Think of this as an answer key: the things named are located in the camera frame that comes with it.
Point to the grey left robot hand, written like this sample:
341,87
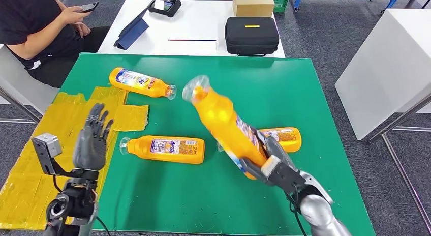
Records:
91,150

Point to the person's left hand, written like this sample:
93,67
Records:
82,29

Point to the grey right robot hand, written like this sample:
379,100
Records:
279,153

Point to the person's right hand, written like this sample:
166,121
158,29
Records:
72,15

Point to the orange bottle with clear cap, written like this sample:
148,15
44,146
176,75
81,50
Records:
219,120
141,150
134,81
286,140

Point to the black smartphone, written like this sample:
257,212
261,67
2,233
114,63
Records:
89,7

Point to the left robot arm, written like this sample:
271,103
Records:
74,200

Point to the person's right forearm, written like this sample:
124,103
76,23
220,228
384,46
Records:
37,39

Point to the person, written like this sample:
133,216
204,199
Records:
30,22

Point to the tablet in blue case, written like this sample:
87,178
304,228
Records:
132,31

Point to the green table mat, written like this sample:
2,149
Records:
269,93

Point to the yellow tape patch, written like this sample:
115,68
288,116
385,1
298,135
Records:
33,180

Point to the white table with metal legs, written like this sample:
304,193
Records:
387,62
20,86

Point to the black handheld controller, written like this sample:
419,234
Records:
164,6

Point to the white rectangular desk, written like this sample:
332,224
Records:
192,24

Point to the thin dark strip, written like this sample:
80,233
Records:
192,40

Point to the black zip carrying case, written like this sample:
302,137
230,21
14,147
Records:
251,37

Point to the brown cardboard box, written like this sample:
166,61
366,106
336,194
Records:
253,4

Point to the green plastic crate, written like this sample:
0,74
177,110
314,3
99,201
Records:
281,1

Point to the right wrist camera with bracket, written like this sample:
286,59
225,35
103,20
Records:
271,167

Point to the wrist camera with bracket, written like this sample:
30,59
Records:
47,147
271,167

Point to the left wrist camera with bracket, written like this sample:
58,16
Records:
47,147

